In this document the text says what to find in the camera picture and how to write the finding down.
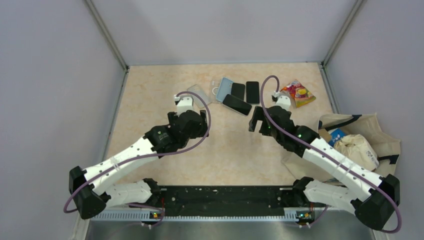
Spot black phone white edge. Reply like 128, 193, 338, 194
222, 94, 252, 116

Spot frosted clear phone case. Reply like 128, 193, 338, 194
187, 84, 211, 109

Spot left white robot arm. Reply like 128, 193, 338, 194
63, 109, 212, 220

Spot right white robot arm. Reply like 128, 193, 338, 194
249, 105, 403, 234

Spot colourful snack packet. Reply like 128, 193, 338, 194
280, 79, 316, 108

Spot blue box in bag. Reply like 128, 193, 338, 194
328, 128, 347, 147

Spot white paper wrapped bundle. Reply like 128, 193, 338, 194
334, 134, 380, 171

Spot beige tote bag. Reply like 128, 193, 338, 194
281, 113, 402, 186

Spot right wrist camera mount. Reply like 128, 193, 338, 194
272, 92, 291, 111

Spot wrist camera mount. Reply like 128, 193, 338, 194
174, 95, 194, 116
272, 92, 291, 111

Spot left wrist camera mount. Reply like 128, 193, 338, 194
174, 95, 194, 116

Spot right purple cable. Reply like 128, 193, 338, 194
260, 75, 403, 234

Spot clear case with ring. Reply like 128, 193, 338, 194
208, 80, 221, 104

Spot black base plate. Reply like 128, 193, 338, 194
145, 184, 327, 218

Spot grey slotted cable duct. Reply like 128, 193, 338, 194
91, 209, 315, 223

